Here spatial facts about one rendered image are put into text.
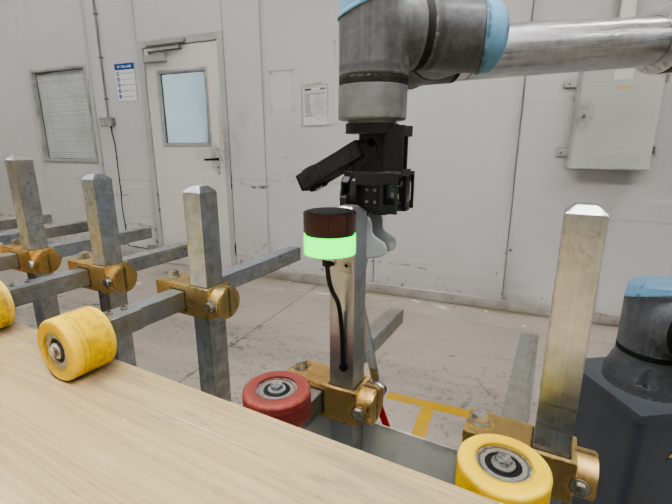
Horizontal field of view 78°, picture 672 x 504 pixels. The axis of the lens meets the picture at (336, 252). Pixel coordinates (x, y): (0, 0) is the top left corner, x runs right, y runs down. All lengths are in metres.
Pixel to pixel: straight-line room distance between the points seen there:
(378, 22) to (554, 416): 0.47
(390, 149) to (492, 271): 2.75
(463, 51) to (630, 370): 0.91
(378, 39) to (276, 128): 3.12
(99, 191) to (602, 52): 0.91
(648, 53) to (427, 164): 2.32
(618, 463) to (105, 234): 1.25
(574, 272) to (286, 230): 3.33
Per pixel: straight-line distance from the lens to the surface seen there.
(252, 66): 3.81
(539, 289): 3.29
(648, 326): 1.21
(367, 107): 0.53
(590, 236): 0.44
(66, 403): 0.58
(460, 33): 0.59
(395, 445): 0.64
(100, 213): 0.84
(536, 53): 0.83
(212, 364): 0.72
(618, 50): 0.94
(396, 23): 0.56
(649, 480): 1.35
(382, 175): 0.53
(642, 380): 1.27
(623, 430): 1.27
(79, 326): 0.59
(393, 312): 0.84
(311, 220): 0.45
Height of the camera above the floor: 1.18
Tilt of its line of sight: 14 degrees down
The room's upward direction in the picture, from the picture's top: straight up
